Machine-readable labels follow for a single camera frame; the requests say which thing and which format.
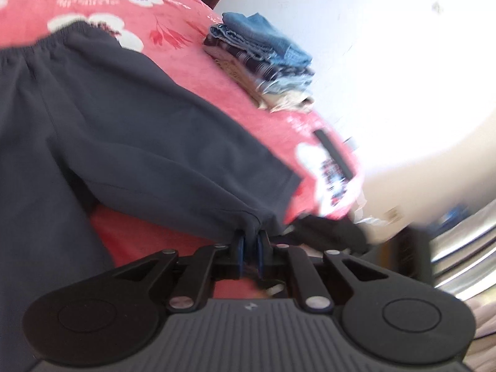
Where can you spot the red floral bed blanket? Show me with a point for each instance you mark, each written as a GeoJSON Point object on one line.
{"type": "Point", "coordinates": [171, 34]}

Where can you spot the blue denim folded garment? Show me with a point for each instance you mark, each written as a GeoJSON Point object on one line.
{"type": "Point", "coordinates": [260, 32]}

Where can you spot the black smartphone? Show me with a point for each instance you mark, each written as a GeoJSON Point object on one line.
{"type": "Point", "coordinates": [335, 154]}

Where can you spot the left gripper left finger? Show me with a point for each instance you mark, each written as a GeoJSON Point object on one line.
{"type": "Point", "coordinates": [239, 252]}

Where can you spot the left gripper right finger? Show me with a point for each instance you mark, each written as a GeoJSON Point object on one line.
{"type": "Point", "coordinates": [261, 253]}

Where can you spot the dark grey shorts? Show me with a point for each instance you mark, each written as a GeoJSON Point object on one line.
{"type": "Point", "coordinates": [82, 119]}

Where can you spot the beige folded garment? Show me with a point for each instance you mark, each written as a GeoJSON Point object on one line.
{"type": "Point", "coordinates": [297, 101]}

